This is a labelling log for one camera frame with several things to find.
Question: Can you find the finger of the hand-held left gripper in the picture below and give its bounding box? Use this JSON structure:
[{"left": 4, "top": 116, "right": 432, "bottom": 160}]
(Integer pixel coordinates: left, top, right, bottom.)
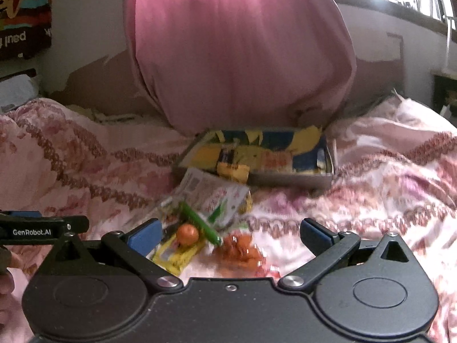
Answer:
[{"left": 0, "top": 211, "right": 90, "bottom": 247}]

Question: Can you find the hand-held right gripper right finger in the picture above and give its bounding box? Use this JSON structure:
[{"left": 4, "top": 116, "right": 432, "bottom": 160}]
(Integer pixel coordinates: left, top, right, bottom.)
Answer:
[{"left": 277, "top": 218, "right": 417, "bottom": 292}]

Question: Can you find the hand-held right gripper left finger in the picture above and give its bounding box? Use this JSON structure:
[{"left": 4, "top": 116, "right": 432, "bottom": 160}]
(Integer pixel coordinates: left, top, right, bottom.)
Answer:
[{"left": 39, "top": 218, "right": 184, "bottom": 292}]

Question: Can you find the yellow green snack packet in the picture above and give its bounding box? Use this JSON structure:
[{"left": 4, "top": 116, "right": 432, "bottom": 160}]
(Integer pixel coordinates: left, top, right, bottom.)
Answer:
[{"left": 152, "top": 238, "right": 206, "bottom": 277}]

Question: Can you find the small orange ball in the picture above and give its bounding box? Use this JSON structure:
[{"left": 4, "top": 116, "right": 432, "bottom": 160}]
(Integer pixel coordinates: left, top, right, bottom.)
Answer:
[{"left": 176, "top": 223, "right": 200, "bottom": 248}]

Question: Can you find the green stick packet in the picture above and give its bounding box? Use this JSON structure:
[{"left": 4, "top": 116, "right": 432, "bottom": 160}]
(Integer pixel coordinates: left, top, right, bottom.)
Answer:
[{"left": 180, "top": 202, "right": 224, "bottom": 247}]

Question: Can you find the shallow cardboard box tray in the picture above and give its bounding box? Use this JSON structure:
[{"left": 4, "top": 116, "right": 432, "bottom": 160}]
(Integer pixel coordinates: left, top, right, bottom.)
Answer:
[{"left": 173, "top": 127, "right": 336, "bottom": 190}]

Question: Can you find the white snack packet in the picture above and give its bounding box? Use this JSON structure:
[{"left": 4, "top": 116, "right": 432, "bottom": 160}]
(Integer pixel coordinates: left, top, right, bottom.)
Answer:
[{"left": 159, "top": 167, "right": 250, "bottom": 229}]

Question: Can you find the clear packet of red snacks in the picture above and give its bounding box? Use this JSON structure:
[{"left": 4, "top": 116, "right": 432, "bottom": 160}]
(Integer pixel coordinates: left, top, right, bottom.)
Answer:
[{"left": 212, "top": 232, "right": 272, "bottom": 277}]

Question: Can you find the yellow brown snack packet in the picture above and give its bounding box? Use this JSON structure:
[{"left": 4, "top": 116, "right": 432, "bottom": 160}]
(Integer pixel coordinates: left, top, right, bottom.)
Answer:
[{"left": 217, "top": 162, "right": 253, "bottom": 212}]

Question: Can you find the person's left hand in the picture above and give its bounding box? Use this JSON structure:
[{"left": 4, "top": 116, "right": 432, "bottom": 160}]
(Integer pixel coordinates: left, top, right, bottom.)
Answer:
[{"left": 0, "top": 251, "right": 23, "bottom": 294}]

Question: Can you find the pink floral blanket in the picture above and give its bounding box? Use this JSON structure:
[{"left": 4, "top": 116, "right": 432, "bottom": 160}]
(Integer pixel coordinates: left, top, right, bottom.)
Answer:
[{"left": 0, "top": 96, "right": 457, "bottom": 343}]

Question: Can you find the cream cloth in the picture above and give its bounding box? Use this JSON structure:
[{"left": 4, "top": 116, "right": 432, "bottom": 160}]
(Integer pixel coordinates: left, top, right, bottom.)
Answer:
[{"left": 68, "top": 105, "right": 143, "bottom": 124}]

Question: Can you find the white pillow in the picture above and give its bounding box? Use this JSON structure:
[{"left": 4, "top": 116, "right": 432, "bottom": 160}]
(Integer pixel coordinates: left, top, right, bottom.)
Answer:
[{"left": 0, "top": 75, "right": 40, "bottom": 113}]

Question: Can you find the dark nightstand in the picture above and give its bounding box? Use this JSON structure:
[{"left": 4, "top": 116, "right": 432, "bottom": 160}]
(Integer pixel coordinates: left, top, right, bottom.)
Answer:
[{"left": 432, "top": 69, "right": 457, "bottom": 122}]

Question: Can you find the large pink pillow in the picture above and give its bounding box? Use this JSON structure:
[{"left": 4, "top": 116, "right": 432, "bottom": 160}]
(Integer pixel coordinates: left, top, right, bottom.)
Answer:
[{"left": 123, "top": 0, "right": 358, "bottom": 138}]

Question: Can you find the colourful printed bag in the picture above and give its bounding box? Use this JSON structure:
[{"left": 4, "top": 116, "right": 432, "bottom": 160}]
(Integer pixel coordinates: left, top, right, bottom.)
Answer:
[{"left": 0, "top": 0, "right": 54, "bottom": 61}]

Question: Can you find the white cord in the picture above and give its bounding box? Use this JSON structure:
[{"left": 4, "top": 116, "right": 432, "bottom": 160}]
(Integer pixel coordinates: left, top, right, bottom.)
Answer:
[{"left": 442, "top": 16, "right": 456, "bottom": 75}]

